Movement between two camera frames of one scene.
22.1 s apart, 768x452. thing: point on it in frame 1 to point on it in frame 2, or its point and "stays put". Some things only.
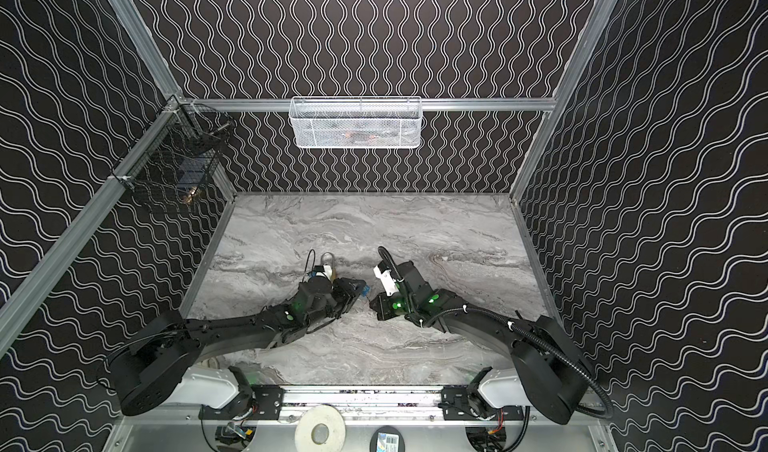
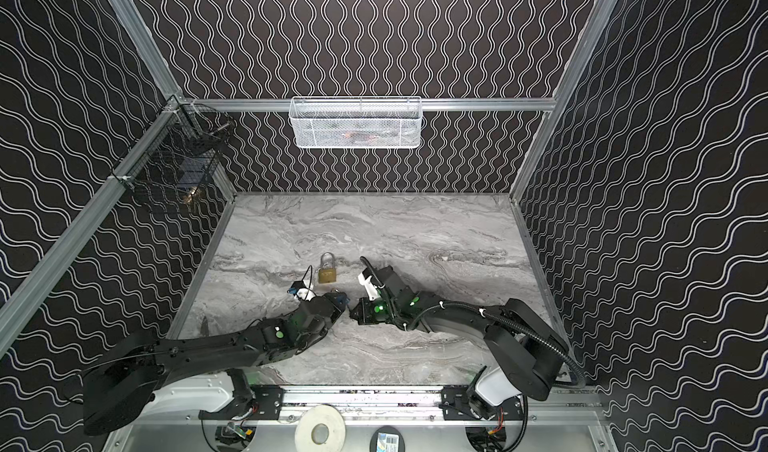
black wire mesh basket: (178, 153) stays put
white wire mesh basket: (351, 122) stays put
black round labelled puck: (387, 439) stays put
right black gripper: (384, 305) to (363, 311)
